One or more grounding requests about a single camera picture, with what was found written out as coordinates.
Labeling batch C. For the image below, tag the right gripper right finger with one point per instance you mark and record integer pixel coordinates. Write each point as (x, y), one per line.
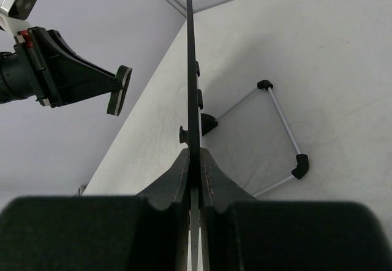
(240, 232)

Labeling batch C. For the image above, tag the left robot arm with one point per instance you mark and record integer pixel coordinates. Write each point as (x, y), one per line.
(44, 66)

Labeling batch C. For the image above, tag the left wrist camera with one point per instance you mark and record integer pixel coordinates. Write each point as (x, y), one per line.
(14, 14)

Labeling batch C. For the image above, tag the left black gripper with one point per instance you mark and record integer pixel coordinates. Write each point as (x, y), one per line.
(44, 66)

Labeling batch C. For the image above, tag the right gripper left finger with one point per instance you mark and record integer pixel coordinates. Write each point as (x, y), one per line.
(148, 231)

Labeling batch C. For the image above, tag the green whiteboard eraser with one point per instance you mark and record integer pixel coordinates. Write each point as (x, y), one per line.
(117, 98)

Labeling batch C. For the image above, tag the whiteboard wire stand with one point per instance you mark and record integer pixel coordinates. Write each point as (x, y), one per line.
(259, 137)

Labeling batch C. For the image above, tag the small black-framed whiteboard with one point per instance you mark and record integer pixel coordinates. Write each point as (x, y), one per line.
(193, 137)

